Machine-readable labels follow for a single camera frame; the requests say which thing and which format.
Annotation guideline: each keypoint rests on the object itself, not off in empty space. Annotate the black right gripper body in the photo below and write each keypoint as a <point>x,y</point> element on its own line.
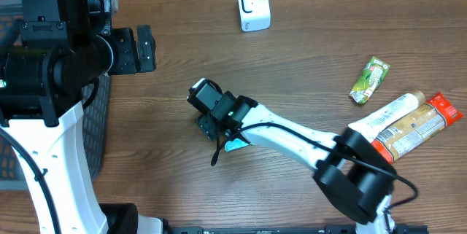
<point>208,124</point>

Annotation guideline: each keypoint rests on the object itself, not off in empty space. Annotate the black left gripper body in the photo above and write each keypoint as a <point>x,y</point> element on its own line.
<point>144,49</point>

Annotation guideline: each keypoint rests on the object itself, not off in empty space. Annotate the teal wet wipes pack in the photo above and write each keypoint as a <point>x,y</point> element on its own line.
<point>235,145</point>

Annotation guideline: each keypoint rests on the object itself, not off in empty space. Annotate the white tube gold cap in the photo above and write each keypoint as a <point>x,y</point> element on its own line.
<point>372,125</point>

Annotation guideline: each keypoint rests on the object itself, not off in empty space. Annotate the green snack pouch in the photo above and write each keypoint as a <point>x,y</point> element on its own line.
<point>372,76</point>

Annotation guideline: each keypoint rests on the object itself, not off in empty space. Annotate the orange spaghetti packet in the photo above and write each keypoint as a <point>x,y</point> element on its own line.
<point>415,128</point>

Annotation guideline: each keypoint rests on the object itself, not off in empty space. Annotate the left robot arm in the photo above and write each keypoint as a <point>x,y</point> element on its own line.
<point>56,49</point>

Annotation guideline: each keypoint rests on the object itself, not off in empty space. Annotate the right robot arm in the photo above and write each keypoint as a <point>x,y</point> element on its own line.
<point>352,175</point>

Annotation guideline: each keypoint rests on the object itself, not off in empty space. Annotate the white barcode scanner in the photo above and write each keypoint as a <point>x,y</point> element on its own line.
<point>255,15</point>

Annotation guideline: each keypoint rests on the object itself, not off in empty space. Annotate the grey plastic shopping basket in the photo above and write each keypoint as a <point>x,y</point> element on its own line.
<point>94,121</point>

